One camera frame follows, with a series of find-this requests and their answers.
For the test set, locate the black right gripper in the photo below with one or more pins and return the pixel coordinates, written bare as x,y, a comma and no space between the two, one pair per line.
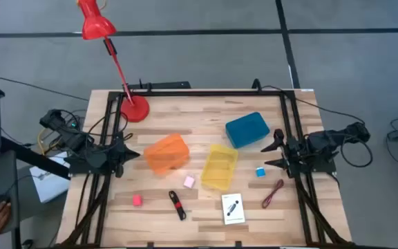
294,155

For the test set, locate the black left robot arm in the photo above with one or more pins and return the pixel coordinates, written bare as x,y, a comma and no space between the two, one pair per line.
81,148

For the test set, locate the red desk lamp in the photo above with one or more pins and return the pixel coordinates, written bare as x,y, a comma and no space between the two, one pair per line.
97,24

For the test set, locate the blue plastic bin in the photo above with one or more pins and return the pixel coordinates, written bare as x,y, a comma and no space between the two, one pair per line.
247,129

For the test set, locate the white printed booklet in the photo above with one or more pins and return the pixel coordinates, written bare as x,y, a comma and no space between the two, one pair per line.
233,208

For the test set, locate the white paper sheet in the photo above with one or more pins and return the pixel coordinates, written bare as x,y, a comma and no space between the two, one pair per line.
48,183

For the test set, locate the black aluminium table frame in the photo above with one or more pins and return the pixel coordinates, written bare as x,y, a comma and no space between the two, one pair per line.
199,93

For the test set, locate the black computer mouse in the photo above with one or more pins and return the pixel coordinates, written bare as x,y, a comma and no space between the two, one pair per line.
0,199

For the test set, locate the yellow plastic bin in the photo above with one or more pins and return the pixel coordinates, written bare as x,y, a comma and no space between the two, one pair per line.
219,166

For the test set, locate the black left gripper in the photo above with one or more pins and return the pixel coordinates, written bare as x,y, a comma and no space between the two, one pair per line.
119,155

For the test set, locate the orange plastic bin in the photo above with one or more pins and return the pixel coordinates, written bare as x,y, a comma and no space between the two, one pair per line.
166,154

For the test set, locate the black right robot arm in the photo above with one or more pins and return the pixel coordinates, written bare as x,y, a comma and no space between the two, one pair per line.
327,140

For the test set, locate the blue USB charger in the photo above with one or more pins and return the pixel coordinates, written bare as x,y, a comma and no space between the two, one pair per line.
260,172

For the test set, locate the light pink USB charger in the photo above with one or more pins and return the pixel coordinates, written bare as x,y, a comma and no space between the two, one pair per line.
189,181

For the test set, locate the red USB charger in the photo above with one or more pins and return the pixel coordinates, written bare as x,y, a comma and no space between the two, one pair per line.
137,200

